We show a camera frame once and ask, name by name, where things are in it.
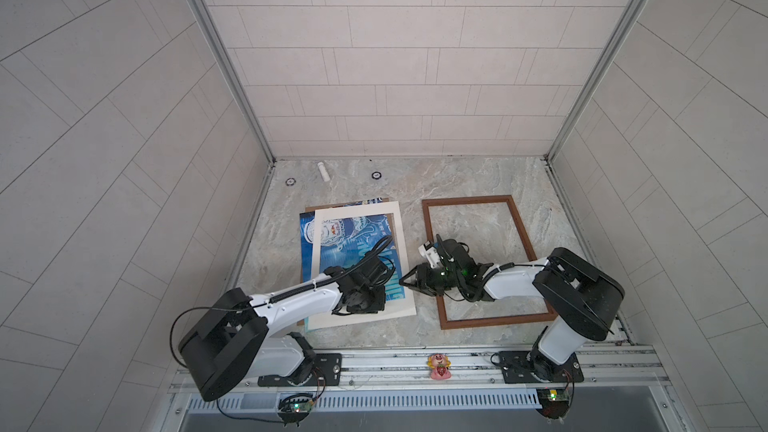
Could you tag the green circuit board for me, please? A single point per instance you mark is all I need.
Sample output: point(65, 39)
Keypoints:
point(554, 403)
point(295, 408)

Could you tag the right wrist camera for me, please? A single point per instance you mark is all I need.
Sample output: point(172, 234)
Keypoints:
point(430, 254)

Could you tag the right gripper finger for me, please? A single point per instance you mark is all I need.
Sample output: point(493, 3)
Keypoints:
point(427, 288)
point(416, 277)

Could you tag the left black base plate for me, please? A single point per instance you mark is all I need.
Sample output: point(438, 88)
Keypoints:
point(321, 369)

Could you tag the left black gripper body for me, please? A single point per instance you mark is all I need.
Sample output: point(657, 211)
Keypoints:
point(370, 300)

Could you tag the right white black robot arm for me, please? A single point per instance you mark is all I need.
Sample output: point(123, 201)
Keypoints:
point(585, 299)

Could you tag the right green circuit board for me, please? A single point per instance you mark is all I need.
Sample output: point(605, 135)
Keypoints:
point(554, 403)

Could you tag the brown wooden picture frame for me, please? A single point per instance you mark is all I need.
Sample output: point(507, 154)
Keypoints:
point(445, 322)

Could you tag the blue poster photo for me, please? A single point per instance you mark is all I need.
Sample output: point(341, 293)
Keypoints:
point(348, 240)

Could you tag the aluminium front rail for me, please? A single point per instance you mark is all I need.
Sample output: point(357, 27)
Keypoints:
point(472, 367)

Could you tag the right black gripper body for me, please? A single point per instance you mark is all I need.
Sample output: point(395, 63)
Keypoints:
point(441, 278)

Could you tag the white cylinder tube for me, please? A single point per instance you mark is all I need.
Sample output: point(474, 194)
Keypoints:
point(324, 172)

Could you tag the left green circuit board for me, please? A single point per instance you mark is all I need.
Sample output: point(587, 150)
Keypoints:
point(295, 408)

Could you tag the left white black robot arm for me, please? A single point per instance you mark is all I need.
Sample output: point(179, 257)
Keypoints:
point(237, 337)

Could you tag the pink toy figure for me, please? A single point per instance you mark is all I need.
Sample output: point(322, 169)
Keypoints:
point(439, 366)

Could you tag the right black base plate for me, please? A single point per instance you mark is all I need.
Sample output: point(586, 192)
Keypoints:
point(534, 368)

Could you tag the cream white mat board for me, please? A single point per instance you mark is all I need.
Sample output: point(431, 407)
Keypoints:
point(318, 234)

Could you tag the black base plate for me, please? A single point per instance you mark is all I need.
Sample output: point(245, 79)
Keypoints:
point(321, 369)
point(534, 368)

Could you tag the white vented cable duct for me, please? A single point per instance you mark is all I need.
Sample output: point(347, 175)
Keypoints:
point(391, 400)

